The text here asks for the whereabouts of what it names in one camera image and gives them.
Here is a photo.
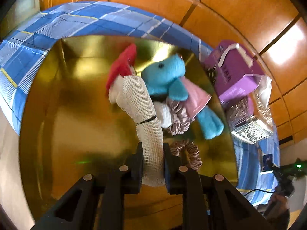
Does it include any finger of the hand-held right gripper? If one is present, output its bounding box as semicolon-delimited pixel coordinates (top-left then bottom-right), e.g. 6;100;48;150
267;160;280;176

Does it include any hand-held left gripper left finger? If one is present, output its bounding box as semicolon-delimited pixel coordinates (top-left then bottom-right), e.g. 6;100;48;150
36;142;144;230

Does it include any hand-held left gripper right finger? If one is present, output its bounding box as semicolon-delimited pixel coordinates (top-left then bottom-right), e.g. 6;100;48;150
163;142;271;230

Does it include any small blue packet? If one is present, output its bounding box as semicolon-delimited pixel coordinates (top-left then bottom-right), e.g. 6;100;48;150
260;154;274;173

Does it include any brown satin scrunchie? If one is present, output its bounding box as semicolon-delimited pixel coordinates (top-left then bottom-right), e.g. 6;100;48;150
171;141;200;172
167;99;192;136

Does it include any white fluffy sock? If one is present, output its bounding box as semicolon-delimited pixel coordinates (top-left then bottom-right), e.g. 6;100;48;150
153;102;172;128

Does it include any beige gauze cloth black band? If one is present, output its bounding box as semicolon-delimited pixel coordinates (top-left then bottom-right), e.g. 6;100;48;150
115;75;166;187

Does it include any teal plush toy pink dress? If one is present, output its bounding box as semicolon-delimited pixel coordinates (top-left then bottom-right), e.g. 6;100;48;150
141;54;224;140

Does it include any dark dotted cloth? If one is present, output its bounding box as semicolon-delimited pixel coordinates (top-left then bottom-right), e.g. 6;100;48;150
204;62;217;89

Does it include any red plush toy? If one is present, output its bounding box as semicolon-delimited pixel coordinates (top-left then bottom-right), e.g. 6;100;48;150
106;43;138;103

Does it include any person's right hand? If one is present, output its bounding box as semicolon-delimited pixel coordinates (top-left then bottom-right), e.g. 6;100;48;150
267;193;290;218

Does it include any ornate metallic tissue box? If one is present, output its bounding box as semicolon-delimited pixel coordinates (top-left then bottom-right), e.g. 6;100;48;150
225;77;275;145

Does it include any purple paper carton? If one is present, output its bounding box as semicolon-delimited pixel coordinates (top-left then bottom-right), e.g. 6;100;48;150
204;41;263;104

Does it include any blue plaid bedsheet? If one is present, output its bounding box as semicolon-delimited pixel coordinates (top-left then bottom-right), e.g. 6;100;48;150
0;1;281;206

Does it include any glass panel door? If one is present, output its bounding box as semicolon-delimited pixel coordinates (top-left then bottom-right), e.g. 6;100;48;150
5;0;41;39

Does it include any black cable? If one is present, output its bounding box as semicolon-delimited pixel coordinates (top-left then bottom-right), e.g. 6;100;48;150
243;189;276;198

